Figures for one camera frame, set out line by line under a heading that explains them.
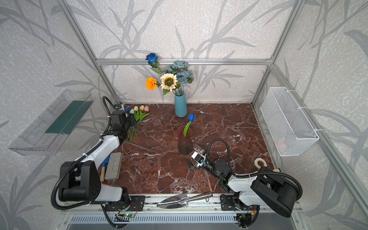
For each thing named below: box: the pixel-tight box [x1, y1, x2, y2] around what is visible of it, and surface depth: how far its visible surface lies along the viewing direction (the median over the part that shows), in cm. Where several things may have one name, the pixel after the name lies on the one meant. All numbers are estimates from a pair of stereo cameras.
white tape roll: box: [253, 157, 268, 170], surface depth 90 cm
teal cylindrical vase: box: [174, 92, 188, 118], surface depth 107 cm
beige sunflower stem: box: [160, 72, 181, 97], surface depth 77 cm
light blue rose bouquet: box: [163, 59, 194, 96], surface depth 91 cm
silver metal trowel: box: [156, 193, 214, 209], surface depth 75 cm
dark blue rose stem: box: [145, 52, 163, 75], surface depth 91 cm
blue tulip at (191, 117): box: [183, 112, 196, 138], surface depth 81 cm
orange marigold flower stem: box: [145, 77, 161, 91], surface depth 83 cm
